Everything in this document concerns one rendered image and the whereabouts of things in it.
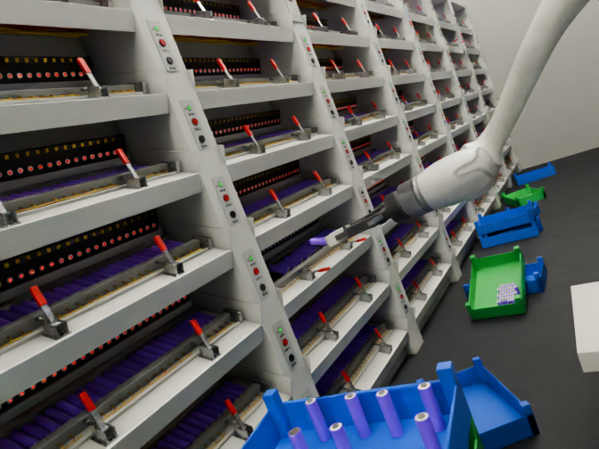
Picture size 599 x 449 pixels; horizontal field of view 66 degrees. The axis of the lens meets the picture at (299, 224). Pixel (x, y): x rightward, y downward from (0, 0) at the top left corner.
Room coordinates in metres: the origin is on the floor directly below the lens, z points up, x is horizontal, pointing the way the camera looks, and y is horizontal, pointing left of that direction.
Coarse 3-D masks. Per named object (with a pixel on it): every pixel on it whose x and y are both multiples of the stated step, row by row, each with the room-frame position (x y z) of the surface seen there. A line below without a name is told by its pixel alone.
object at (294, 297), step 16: (336, 224) 1.73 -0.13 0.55; (288, 240) 1.56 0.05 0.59; (352, 240) 1.62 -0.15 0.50; (368, 240) 1.64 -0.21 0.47; (336, 256) 1.48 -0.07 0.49; (352, 256) 1.53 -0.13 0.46; (336, 272) 1.43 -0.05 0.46; (288, 288) 1.27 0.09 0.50; (304, 288) 1.27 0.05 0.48; (320, 288) 1.34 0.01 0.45; (288, 304) 1.19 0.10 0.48; (304, 304) 1.26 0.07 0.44
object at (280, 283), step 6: (324, 246) 1.51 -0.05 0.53; (336, 246) 1.55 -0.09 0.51; (318, 252) 1.46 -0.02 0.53; (324, 252) 1.48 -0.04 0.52; (312, 258) 1.41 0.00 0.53; (318, 258) 1.44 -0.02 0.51; (300, 264) 1.38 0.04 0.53; (306, 264) 1.38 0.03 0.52; (312, 264) 1.41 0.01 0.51; (318, 264) 1.41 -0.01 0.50; (294, 270) 1.33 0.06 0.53; (288, 276) 1.29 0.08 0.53; (294, 276) 1.32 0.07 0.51; (276, 282) 1.26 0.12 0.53; (282, 282) 1.26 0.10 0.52; (288, 282) 1.29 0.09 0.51; (294, 282) 1.29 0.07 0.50
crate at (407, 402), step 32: (416, 384) 0.61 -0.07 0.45; (448, 384) 0.58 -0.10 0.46; (288, 416) 0.71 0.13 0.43; (448, 416) 0.60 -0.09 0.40; (256, 448) 0.65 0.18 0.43; (288, 448) 0.67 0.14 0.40; (320, 448) 0.64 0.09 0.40; (352, 448) 0.61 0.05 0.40; (384, 448) 0.58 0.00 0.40; (416, 448) 0.56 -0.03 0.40; (448, 448) 0.47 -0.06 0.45
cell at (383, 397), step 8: (384, 392) 0.60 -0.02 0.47; (384, 400) 0.59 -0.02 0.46; (384, 408) 0.59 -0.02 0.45; (392, 408) 0.60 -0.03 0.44; (384, 416) 0.60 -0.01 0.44; (392, 416) 0.59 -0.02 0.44; (392, 424) 0.59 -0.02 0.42; (400, 424) 0.60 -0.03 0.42; (392, 432) 0.60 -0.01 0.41; (400, 432) 0.59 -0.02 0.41
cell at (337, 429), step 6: (336, 426) 0.56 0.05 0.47; (342, 426) 0.56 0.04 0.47; (336, 432) 0.56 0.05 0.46; (342, 432) 0.56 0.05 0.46; (336, 438) 0.56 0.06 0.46; (342, 438) 0.56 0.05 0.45; (348, 438) 0.56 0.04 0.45; (336, 444) 0.56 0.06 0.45; (342, 444) 0.56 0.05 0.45; (348, 444) 0.56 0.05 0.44
